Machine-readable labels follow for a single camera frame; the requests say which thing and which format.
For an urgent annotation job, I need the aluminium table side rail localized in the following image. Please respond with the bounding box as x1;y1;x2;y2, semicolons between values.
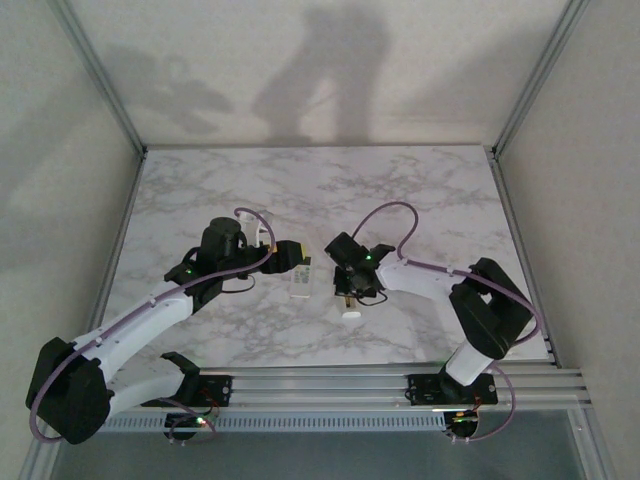
19;149;149;480
487;147;619;480

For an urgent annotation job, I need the aluminium frame post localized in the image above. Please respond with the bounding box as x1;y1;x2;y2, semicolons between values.
47;0;149;157
491;0;589;159

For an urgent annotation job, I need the small white remote control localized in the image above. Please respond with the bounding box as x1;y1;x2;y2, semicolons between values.
289;249;315;300

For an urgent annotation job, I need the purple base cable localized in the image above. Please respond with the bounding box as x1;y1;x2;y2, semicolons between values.
159;389;220;446
449;362;519;444

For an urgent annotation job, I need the thin black left gripper cable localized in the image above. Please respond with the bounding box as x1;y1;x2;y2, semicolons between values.
219;272;259;294

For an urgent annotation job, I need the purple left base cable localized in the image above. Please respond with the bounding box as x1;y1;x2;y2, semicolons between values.
159;389;220;446

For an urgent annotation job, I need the grey slotted cable duct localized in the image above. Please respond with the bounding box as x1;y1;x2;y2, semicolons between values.
99;412;447;434

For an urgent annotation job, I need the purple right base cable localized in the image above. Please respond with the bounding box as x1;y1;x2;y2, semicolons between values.
449;362;519;444

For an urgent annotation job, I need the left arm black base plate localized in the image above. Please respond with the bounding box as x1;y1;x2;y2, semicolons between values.
140;373;235;407

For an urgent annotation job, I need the aluminium mounting rail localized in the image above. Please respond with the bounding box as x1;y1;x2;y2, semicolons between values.
107;364;594;414

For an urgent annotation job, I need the long white remote control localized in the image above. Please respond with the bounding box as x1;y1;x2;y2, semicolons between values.
333;279;364;322

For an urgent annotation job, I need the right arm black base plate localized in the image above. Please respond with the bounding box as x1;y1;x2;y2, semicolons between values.
407;372;499;406

